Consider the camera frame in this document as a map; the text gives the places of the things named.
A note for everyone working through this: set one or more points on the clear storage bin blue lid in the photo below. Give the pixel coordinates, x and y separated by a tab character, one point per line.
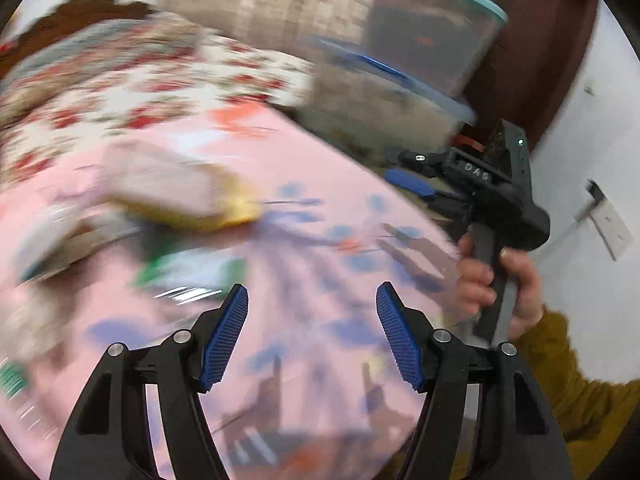
380	105

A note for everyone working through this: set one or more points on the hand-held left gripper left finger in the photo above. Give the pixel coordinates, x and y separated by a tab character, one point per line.
225	335

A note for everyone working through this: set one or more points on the floral bedsheet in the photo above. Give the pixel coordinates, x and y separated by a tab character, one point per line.
150	95

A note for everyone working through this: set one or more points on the carved wooden headboard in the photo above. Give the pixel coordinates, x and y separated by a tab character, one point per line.
100	7

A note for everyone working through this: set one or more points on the dark brown wooden panel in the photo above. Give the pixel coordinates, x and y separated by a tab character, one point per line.
540	60

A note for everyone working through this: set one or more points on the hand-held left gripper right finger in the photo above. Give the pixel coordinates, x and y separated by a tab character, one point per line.
400	340

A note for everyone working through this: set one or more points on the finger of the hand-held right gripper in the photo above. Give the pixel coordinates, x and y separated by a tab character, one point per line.
447	203
412	182

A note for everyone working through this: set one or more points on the clear storage bin teal lid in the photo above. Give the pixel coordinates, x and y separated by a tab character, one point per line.
430	25

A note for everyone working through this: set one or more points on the green and white wrapper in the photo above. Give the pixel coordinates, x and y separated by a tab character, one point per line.
185	275

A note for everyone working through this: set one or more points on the white wall socket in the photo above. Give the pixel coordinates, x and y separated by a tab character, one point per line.
607	225

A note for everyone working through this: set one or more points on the person's right hand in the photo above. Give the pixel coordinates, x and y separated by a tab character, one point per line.
525	285

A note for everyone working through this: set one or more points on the folded patchwork quilt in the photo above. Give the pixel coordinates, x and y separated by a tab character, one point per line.
100	50

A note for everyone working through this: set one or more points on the pink printed blanket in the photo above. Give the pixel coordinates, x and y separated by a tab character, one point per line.
310	270

